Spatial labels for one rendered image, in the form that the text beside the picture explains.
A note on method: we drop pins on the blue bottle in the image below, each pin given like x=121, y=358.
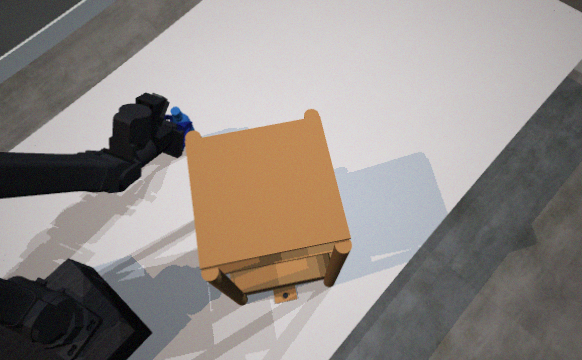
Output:
x=179, y=116

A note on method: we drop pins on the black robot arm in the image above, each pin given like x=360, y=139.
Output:
x=45, y=311

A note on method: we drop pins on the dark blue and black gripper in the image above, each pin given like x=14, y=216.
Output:
x=180, y=129

